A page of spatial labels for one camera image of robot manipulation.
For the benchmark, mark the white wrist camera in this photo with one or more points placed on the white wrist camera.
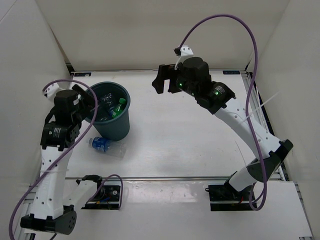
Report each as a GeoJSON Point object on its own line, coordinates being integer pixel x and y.
{"type": "Point", "coordinates": [183, 53]}
{"type": "Point", "coordinates": [51, 91]}

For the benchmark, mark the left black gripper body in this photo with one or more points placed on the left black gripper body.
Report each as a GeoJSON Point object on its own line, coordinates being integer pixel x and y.
{"type": "Point", "coordinates": [84, 110]}

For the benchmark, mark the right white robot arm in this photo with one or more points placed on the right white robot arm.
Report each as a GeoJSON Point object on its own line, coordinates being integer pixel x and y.
{"type": "Point", "coordinates": [269, 151]}

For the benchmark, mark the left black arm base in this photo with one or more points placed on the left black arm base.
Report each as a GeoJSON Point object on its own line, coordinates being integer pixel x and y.
{"type": "Point", "coordinates": [108, 199]}

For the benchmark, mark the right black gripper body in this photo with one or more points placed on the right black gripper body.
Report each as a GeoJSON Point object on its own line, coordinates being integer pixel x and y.
{"type": "Point", "coordinates": [182, 84]}

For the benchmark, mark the clear bottle blue label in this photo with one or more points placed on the clear bottle blue label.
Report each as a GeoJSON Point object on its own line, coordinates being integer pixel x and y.
{"type": "Point", "coordinates": [108, 103]}

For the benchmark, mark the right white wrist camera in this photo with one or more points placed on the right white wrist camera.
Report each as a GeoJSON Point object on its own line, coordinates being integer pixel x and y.
{"type": "Point", "coordinates": [183, 53]}

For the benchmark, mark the green plastic soda bottle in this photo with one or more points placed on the green plastic soda bottle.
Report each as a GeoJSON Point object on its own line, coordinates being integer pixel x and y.
{"type": "Point", "coordinates": [119, 108]}

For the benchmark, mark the Pocari Sweat clear bottle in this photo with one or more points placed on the Pocari Sweat clear bottle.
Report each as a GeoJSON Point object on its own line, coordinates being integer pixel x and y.
{"type": "Point", "coordinates": [111, 148]}

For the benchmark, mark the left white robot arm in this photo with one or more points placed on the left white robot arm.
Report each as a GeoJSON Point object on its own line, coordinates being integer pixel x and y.
{"type": "Point", "coordinates": [50, 211]}

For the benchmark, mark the dark teal plastic bin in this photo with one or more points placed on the dark teal plastic bin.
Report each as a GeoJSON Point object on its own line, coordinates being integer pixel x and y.
{"type": "Point", "coordinates": [116, 128]}

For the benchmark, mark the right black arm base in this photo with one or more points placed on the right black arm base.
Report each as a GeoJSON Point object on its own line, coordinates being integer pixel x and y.
{"type": "Point", "coordinates": [223, 200]}

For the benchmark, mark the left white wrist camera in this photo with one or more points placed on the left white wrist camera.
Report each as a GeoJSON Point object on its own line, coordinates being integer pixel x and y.
{"type": "Point", "coordinates": [51, 91]}

